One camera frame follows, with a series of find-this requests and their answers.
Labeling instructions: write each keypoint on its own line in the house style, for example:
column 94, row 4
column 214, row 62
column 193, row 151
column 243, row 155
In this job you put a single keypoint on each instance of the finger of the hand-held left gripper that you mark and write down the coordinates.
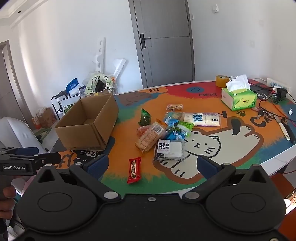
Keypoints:
column 49, row 158
column 23, row 151

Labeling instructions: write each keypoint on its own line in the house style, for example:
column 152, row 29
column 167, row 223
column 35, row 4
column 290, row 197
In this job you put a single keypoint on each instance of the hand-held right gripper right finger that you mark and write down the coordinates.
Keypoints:
column 207, row 166

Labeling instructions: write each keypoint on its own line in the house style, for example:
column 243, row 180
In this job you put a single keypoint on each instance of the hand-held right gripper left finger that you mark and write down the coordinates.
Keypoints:
column 98, row 165

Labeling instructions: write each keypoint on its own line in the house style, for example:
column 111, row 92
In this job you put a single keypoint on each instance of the dark green snack packet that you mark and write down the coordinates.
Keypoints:
column 145, row 118

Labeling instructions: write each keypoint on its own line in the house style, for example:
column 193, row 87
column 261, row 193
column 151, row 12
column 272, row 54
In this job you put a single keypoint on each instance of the small clear nut snack packet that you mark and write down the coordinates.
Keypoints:
column 175, row 107

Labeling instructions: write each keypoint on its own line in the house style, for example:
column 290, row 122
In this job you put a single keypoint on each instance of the person's left hand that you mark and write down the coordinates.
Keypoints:
column 9, row 192

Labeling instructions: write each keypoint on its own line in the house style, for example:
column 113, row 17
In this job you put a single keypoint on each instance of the white curved plastic object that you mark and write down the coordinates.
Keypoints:
column 16, row 132

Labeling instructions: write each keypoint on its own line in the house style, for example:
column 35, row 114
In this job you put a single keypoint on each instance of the green floor mat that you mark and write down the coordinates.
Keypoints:
column 42, row 133

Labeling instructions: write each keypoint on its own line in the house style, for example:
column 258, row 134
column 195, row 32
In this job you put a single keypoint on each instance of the red snack packet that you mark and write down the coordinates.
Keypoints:
column 134, row 170

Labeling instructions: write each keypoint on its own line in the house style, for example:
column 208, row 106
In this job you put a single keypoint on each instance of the black and white snack packet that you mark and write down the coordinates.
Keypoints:
column 171, row 149

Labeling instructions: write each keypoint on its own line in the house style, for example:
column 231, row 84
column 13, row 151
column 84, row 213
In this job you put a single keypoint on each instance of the cardboard box with bags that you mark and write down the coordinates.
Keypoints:
column 46, row 118

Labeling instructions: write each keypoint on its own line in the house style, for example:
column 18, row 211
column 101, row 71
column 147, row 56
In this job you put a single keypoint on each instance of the light green snack packet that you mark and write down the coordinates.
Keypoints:
column 185, row 127

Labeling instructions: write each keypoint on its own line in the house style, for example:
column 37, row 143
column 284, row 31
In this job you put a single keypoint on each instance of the blue snack packet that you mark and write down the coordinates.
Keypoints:
column 170, row 121
column 174, row 134

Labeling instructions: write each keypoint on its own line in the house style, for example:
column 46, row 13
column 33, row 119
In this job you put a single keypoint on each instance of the white packet with blue label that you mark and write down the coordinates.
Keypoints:
column 203, row 119

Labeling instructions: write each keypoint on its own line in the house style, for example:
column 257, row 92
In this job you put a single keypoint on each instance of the colourful cat print table mat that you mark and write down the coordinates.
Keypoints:
column 129, row 129

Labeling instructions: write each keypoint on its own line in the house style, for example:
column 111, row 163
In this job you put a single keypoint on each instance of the black metal rack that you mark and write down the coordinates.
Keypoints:
column 56, row 102

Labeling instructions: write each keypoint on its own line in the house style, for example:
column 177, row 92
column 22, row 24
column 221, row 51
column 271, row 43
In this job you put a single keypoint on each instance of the orange biscuit packet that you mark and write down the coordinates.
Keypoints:
column 149, row 138

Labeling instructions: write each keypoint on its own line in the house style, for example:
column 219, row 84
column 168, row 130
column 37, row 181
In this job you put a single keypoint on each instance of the grey-brown door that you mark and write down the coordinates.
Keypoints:
column 7, row 92

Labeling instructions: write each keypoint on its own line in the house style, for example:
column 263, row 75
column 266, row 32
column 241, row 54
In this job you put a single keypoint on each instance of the brown printed cardboard box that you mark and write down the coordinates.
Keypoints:
column 101, row 92

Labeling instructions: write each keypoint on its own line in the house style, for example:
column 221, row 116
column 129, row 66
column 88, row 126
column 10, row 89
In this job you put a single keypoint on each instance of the green tissue box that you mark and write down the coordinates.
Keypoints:
column 240, row 99

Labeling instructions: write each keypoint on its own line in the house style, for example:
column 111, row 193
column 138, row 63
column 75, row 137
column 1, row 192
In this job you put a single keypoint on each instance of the key bunch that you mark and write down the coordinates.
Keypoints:
column 261, row 113

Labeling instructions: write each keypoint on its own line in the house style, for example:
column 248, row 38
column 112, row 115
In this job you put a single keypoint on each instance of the blue bag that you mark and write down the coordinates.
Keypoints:
column 72, row 84

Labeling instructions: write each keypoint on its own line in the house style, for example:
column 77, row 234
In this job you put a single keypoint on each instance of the black and white utility knife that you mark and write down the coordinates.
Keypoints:
column 285, row 131

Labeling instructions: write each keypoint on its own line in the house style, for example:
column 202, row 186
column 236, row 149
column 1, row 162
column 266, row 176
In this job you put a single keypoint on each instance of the brown tape roll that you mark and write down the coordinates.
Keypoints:
column 222, row 81

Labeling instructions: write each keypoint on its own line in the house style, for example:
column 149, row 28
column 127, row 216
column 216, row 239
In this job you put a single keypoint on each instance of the black flat device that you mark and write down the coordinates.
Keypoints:
column 261, row 89

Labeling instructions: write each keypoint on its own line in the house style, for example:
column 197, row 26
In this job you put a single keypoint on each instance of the small white clip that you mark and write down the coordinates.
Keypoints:
column 290, row 112

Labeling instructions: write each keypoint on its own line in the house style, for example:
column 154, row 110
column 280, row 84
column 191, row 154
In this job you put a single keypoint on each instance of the white shelf piece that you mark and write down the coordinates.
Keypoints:
column 119, row 67

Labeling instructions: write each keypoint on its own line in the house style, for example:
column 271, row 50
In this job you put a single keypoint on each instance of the black charger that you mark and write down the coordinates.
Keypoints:
column 281, row 92

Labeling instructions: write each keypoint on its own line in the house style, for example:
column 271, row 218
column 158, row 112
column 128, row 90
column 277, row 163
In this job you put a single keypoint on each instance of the white power strip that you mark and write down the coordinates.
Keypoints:
column 272, row 82

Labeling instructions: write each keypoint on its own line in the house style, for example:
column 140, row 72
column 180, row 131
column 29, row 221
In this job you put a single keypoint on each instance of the grey door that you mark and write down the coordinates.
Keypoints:
column 166, row 58

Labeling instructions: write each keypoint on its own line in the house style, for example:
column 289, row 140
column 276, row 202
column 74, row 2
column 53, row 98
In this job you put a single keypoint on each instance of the white light switch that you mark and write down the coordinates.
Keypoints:
column 215, row 8

